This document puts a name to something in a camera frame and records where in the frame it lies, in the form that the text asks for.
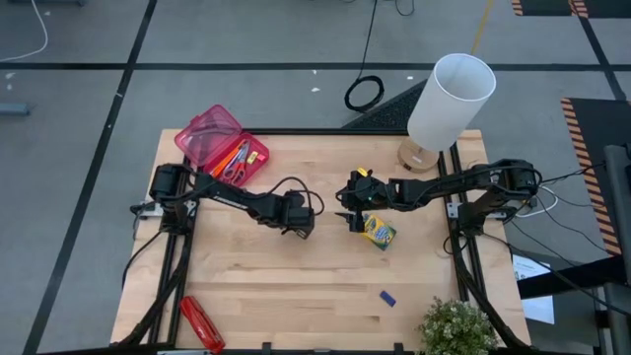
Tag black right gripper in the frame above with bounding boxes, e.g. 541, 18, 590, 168
334, 170, 390, 233

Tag yellow green crayon box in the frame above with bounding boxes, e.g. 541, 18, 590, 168
362, 212, 397, 252

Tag red handled scissors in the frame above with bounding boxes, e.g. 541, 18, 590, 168
222, 141, 251, 187

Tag pink plastic pencil case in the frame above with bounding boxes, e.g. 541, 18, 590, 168
174, 104, 271, 188

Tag black ribbed floor mat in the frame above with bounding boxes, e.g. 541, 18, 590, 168
340, 78, 435, 132

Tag red stapler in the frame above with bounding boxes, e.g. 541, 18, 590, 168
177, 295, 227, 355

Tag white shade table lamp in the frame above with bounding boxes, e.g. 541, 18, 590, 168
397, 52, 498, 175

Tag small potted green plant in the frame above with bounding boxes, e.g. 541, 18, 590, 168
418, 295, 500, 355

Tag white paper sheet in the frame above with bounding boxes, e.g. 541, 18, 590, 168
511, 253, 556, 325

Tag black metal beam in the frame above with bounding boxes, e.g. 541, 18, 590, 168
517, 254, 613, 300

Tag black hazard striped floor mat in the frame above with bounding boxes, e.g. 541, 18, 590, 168
510, 0, 631, 20
560, 97, 631, 257

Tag black coiled floor cable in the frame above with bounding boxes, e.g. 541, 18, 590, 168
343, 0, 386, 114

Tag grey metal post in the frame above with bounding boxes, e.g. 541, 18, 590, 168
603, 144, 631, 355

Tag white floor cable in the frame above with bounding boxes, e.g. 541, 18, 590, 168
0, 0, 49, 63

